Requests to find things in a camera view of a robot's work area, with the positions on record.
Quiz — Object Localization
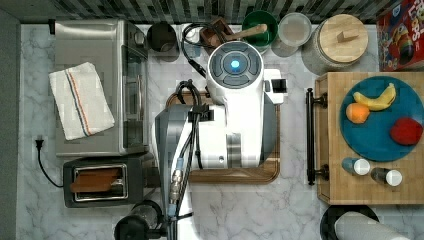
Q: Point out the stainless steel toaster oven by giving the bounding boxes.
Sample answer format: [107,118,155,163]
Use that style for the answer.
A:
[49,19,148,157]

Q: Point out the orange fruit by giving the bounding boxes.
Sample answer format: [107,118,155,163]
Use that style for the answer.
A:
[345,103,370,124]

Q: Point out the yellow banana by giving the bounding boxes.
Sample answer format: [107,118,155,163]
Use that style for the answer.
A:
[353,83,396,111]

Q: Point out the black round holder base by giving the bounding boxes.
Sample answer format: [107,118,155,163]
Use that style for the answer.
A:
[320,205,379,240]

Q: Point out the red apple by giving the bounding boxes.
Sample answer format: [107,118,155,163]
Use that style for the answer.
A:
[390,117,423,145]

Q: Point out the white striped dish towel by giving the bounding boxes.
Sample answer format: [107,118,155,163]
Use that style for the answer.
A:
[49,62,115,140]

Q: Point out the black looped cable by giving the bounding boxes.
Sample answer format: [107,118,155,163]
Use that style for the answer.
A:
[180,22,214,79]

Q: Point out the left white-capped shaker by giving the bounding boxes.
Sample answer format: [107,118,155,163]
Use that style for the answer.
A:
[342,157,371,176]

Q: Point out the brown wooden box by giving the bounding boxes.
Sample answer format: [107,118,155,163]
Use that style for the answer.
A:
[200,17,233,47]

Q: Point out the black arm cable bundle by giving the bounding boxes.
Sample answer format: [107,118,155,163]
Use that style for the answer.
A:
[168,78,215,221]

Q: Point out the clear lidded container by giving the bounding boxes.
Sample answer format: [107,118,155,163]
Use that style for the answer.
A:
[271,12,312,57]

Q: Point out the black cup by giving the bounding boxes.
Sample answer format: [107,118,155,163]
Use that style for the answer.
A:
[147,22,178,52]

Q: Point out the jar with wooden lid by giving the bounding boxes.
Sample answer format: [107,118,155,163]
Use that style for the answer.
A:
[301,14,369,75]

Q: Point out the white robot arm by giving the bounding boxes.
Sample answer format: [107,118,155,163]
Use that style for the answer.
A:
[152,41,284,240]

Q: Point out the green bowl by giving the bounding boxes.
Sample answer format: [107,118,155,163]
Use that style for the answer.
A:
[242,10,278,54]

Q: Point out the red cereal box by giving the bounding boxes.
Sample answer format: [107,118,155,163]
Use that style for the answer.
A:
[377,0,424,72]

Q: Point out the black toaster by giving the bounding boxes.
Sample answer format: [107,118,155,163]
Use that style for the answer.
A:
[63,153,160,208]

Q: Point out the wooden pestle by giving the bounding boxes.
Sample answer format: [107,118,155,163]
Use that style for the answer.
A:
[225,24,268,41]

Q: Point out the right white-capped shaker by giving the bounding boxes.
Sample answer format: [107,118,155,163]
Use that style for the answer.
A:
[371,168,403,187]

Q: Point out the toast slices in toaster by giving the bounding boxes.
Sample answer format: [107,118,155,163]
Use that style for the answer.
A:
[70,168,119,193]

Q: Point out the black power plug cable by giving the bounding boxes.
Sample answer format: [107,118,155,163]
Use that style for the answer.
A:
[34,135,65,189]

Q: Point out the white-capped shaker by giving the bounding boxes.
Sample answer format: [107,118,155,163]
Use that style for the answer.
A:
[371,168,403,187]
[342,157,371,176]

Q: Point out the paper towel roll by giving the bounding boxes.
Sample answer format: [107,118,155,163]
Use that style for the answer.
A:
[334,211,410,240]

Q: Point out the wooden cutting board tray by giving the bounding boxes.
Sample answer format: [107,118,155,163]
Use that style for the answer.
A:
[165,90,282,185]

